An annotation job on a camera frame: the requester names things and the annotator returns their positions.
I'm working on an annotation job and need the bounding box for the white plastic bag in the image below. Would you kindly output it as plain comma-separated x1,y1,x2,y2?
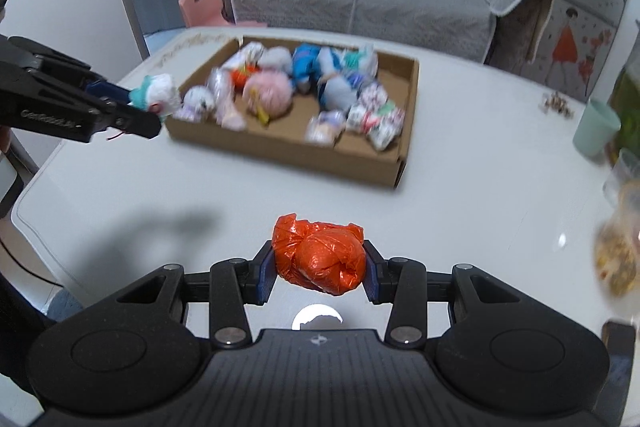
234,42,266,70

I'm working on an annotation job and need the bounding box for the white teal bagged bundle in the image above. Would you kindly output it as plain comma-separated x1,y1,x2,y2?
129,74,182,116

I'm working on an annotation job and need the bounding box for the clear bag of snacks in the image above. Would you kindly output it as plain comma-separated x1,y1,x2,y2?
594,149,640,299

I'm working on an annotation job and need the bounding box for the small white lilac sock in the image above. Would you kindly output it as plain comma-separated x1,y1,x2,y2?
182,86,219,122

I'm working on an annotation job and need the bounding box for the plastic white sock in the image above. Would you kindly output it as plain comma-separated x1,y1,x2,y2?
306,111,347,146

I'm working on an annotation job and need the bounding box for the pile of seed shells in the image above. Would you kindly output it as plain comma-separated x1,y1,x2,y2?
539,91,574,118

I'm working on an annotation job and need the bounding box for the pink fuzzy ball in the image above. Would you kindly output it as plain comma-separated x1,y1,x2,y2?
243,71,295,118

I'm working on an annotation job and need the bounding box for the pink stool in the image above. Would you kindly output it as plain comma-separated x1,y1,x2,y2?
178,0,268,29

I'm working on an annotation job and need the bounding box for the green cup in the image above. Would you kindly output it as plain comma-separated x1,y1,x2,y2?
572,98,622,158

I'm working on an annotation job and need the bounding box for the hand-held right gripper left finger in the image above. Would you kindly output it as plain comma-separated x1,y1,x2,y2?
117,240,277,350

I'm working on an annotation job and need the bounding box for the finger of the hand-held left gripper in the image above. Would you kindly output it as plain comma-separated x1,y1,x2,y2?
95,98,164,140
7,36,133,104

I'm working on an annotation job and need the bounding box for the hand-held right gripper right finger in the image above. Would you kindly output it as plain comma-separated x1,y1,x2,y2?
361,239,522,350

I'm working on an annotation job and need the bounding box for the cardboard box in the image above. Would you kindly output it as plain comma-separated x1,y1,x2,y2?
164,36,421,190

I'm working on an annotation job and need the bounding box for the orange plastic bag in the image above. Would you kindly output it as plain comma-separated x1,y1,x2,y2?
271,214,368,297

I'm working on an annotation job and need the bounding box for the pink patterned white sock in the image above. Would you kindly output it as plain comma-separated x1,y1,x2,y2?
349,102,407,152
359,83,390,110

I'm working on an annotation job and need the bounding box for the white teal sock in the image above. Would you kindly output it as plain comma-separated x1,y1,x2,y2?
343,47,378,75

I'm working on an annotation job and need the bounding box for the grey sock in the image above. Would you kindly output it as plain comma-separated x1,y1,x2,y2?
317,74,362,110

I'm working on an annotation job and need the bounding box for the person's blue jeans leg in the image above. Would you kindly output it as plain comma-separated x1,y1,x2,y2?
50,287,85,324

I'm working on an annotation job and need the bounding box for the glass fish bowl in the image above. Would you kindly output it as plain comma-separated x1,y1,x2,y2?
607,59,640,150

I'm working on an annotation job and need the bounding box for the white blue sock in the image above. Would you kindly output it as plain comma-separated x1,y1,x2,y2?
320,47,346,76

